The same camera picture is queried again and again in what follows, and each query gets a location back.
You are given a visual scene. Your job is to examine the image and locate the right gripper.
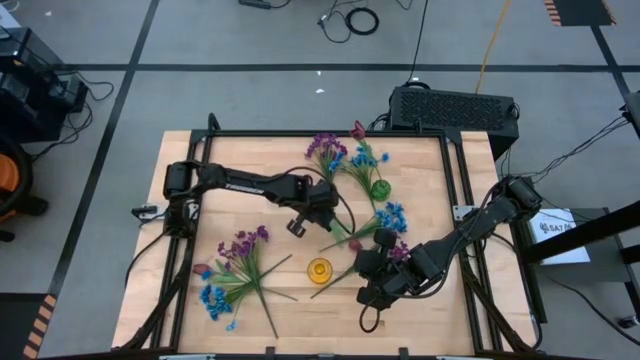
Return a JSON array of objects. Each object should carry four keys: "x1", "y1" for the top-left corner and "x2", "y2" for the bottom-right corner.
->
[{"x1": 355, "y1": 227, "x2": 444, "y2": 297}]

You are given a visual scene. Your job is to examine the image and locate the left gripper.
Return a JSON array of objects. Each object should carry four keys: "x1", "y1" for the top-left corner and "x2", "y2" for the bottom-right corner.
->
[{"x1": 287, "y1": 175, "x2": 341, "y2": 239}]

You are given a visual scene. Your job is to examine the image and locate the purple artificial flower bunch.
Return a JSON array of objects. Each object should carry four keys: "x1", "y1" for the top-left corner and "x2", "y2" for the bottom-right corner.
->
[
  {"x1": 309, "y1": 241, "x2": 412, "y2": 300},
  {"x1": 216, "y1": 224, "x2": 279, "y2": 340},
  {"x1": 304, "y1": 132, "x2": 349, "y2": 184}
]

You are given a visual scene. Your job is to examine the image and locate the blue artificial flower bunch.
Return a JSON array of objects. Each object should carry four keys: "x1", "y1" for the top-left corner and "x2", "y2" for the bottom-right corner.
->
[
  {"x1": 339, "y1": 144, "x2": 391, "y2": 211},
  {"x1": 318, "y1": 201, "x2": 409, "y2": 253}
]

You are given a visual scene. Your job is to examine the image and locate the green flower stems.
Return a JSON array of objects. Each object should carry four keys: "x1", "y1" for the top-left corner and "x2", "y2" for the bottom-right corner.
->
[
  {"x1": 198, "y1": 253, "x2": 295, "y2": 333},
  {"x1": 192, "y1": 263, "x2": 299, "y2": 303}
]

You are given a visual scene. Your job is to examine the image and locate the yellow glass vase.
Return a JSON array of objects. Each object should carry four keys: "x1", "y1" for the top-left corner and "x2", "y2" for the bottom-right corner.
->
[{"x1": 306, "y1": 257, "x2": 335, "y2": 286}]

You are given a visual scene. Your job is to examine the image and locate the green glass vase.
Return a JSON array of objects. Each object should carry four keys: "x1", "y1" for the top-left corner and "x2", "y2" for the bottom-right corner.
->
[{"x1": 370, "y1": 179, "x2": 393, "y2": 203}]

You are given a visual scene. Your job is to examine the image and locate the black computer case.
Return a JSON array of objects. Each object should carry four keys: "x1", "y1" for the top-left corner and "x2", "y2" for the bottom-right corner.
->
[{"x1": 388, "y1": 85, "x2": 520, "y2": 160}]

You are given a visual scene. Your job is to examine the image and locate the white paper sign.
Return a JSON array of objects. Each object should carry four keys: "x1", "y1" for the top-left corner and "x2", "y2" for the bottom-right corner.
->
[{"x1": 528, "y1": 208, "x2": 592, "y2": 266}]

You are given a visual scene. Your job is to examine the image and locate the black metal beam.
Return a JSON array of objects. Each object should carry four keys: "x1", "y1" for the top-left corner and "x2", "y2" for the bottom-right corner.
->
[{"x1": 523, "y1": 199, "x2": 640, "y2": 265}]

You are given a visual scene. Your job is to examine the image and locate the black monitor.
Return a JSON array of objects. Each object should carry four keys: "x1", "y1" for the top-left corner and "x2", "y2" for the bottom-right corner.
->
[{"x1": 621, "y1": 91, "x2": 640, "y2": 140}]

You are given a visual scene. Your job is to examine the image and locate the black equipment stack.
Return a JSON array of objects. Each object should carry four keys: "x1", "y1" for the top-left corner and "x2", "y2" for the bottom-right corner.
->
[{"x1": 0, "y1": 27, "x2": 90, "y2": 144}]

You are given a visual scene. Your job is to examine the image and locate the orange and black machine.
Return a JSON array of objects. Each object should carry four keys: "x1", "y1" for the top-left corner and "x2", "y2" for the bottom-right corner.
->
[{"x1": 0, "y1": 134, "x2": 50, "y2": 244}]

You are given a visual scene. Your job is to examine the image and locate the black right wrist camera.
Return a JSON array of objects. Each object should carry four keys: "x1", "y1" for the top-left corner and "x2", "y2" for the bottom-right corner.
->
[{"x1": 356, "y1": 284, "x2": 397, "y2": 312}]

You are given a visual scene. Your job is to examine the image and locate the black table frame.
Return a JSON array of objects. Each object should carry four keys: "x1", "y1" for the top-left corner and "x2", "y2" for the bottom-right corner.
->
[{"x1": 112, "y1": 113, "x2": 546, "y2": 360}]

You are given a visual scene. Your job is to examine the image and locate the black coiled cable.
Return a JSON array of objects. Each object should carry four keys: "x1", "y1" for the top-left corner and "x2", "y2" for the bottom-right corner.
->
[{"x1": 344, "y1": 6, "x2": 380, "y2": 37}]

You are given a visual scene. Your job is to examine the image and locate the yellow hanging cable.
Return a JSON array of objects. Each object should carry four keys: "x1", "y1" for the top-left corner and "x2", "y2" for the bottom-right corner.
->
[{"x1": 473, "y1": 0, "x2": 515, "y2": 95}]

